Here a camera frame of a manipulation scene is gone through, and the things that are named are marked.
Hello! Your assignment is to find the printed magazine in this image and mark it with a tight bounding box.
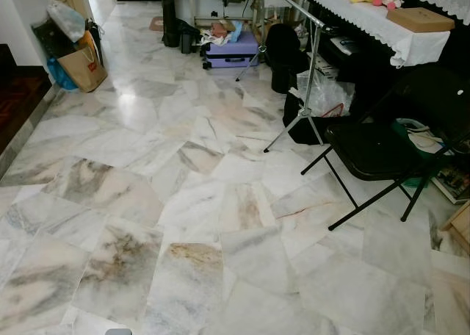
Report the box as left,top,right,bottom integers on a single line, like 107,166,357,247
433,165,470,205

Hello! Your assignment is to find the green basket with papers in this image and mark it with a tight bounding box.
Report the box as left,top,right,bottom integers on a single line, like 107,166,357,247
391,118,450,190

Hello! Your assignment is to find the light wooden furniture corner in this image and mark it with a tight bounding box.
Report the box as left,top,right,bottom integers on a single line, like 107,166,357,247
440,201,470,256

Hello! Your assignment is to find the black folding chair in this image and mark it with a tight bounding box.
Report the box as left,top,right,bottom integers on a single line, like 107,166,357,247
300,63,470,231

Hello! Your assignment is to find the flat cardboard box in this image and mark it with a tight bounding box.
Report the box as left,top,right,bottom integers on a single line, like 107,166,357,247
386,7,456,34

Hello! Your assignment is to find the table with white tablecloth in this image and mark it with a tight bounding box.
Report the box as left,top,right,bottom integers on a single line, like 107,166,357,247
304,0,452,68

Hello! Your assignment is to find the clear plastic bag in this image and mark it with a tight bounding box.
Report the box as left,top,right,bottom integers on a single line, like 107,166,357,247
294,70,355,120

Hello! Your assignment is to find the black floor bag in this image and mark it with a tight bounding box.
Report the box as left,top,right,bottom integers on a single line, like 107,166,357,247
283,93,350,145

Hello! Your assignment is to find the silver tripod stand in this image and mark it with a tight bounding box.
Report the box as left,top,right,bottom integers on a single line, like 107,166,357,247
235,0,329,154

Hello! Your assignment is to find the black backpack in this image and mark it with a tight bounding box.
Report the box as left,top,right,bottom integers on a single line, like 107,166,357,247
265,24,310,96

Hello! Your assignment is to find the purple suitcase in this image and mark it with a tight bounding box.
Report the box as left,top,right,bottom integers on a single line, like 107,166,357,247
202,31,262,71

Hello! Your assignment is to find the pile of clothes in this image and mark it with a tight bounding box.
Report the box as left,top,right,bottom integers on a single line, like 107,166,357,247
199,20,244,46

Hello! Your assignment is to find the black upright pole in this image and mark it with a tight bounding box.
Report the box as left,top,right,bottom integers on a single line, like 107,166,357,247
159,0,181,48

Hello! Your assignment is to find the small brown doormat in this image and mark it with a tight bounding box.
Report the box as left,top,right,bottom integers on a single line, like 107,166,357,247
148,15,167,33

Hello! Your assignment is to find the brown paper bag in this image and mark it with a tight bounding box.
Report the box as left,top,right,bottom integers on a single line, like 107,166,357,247
57,44,109,94

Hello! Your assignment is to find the blue bag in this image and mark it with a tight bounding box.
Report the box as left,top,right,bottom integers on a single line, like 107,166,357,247
47,56,79,93

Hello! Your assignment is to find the white plastic bag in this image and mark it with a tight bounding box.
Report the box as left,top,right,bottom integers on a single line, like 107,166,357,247
46,0,87,44

